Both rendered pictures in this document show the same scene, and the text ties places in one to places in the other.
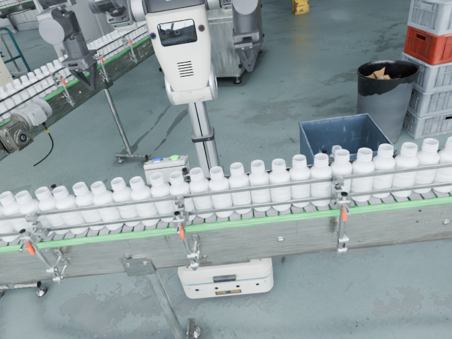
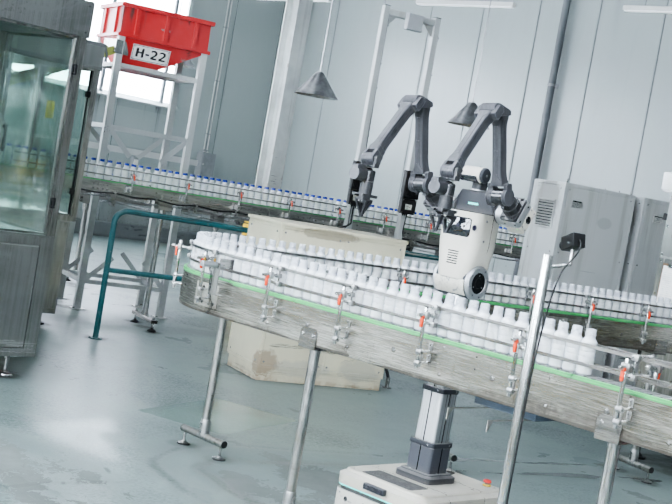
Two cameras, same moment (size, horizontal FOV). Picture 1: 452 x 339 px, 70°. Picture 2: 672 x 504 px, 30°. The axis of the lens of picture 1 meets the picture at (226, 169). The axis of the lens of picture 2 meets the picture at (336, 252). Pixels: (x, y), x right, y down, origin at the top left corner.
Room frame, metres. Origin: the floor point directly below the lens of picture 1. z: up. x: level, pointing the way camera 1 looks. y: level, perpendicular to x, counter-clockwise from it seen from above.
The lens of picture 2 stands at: (-3.41, -2.98, 1.51)
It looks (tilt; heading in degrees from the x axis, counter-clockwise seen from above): 3 degrees down; 38
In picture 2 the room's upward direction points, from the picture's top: 10 degrees clockwise
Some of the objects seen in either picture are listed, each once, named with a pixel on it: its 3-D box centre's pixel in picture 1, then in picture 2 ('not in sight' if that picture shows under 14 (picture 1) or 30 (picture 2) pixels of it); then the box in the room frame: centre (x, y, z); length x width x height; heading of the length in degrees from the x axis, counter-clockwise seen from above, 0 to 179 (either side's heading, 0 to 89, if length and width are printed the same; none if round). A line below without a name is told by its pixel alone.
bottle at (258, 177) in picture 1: (259, 185); (402, 304); (0.75, -0.09, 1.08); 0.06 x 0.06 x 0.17
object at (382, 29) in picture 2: not in sight; (365, 130); (5.66, 4.06, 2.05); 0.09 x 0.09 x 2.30; 84
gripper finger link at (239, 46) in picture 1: (247, 52); (439, 220); (0.87, -0.11, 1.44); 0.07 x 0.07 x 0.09; 84
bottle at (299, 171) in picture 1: (299, 181); (424, 309); (0.74, -0.21, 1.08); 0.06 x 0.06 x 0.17
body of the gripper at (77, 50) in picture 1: (76, 48); (365, 189); (0.94, 0.34, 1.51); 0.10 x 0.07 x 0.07; 174
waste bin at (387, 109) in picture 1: (381, 105); not in sight; (2.47, -1.43, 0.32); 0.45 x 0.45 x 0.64
